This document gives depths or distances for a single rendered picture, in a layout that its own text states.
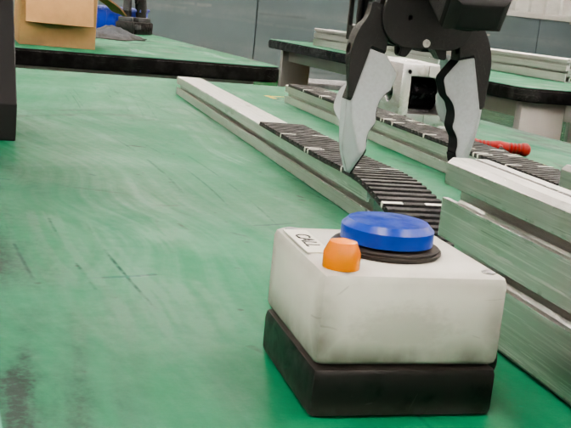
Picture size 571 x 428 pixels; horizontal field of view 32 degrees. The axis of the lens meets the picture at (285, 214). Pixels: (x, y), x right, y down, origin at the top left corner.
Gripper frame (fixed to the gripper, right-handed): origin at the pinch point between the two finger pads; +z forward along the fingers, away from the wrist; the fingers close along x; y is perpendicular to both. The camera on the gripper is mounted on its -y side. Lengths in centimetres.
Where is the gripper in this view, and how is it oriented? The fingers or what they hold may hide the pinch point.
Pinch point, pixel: (407, 163)
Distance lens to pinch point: 74.9
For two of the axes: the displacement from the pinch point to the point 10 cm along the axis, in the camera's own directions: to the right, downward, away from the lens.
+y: -2.6, -2.2, 9.4
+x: -9.6, -0.4, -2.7
